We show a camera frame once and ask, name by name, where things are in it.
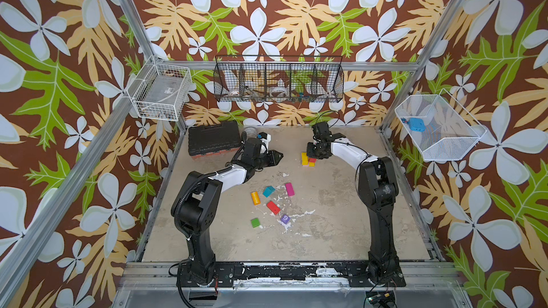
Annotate yellow arch block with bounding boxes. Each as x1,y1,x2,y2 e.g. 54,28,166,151
301,153,309,166

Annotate magenta block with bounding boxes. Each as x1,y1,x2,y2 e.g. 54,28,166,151
285,183,295,197

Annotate red rectangular block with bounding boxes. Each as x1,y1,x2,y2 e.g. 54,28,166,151
266,201,281,215

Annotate purple number nine cube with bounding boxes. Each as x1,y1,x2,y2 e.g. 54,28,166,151
281,215,291,225

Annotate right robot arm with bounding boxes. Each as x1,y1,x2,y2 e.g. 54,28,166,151
306,138,406,287

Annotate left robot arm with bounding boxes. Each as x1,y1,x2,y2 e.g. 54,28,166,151
171,150,283,285

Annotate teal block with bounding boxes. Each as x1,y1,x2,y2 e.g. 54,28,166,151
263,186,275,198

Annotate orange supermarket block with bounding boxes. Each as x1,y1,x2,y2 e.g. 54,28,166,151
251,191,261,205

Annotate green square block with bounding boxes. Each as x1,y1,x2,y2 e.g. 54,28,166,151
251,218,261,228

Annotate clear plastic cup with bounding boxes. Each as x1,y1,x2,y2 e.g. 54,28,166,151
243,126,258,138

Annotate black tool case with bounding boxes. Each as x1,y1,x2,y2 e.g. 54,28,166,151
188,121,241,157

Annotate blue object in basket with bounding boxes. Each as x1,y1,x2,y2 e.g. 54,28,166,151
407,118,426,133

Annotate white mesh basket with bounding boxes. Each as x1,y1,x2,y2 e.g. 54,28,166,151
395,90,487,163

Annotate black wire basket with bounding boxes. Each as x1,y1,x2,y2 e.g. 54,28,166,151
213,55,345,103

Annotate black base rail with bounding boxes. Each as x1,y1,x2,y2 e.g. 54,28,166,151
178,260,407,289

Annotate white wire basket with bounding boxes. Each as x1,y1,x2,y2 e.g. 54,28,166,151
128,56,193,122

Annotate aluminium frame structure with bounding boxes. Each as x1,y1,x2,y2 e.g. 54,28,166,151
1,0,464,307

